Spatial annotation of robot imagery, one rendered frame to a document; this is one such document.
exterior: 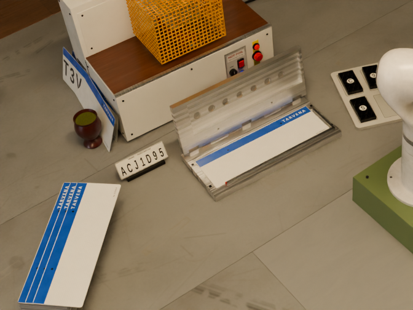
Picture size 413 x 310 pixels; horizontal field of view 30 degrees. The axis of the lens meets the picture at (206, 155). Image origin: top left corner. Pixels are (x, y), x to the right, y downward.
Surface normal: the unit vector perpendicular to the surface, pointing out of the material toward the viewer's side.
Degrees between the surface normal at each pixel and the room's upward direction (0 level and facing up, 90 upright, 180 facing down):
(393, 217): 90
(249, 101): 83
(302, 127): 0
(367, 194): 90
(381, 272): 0
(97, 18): 90
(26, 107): 0
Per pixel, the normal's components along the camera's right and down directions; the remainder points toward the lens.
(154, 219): -0.12, -0.69
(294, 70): 0.47, 0.50
